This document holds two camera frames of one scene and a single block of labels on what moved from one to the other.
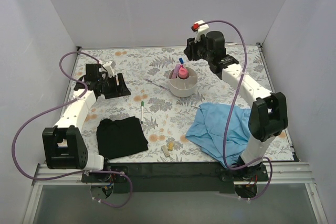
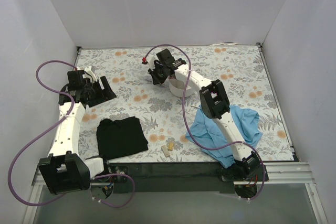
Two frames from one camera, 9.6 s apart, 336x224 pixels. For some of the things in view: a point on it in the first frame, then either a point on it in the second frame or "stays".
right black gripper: [192, 49] to [159, 71]
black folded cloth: [120, 138] stays
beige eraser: [165, 150] stays
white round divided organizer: [182, 88] stays
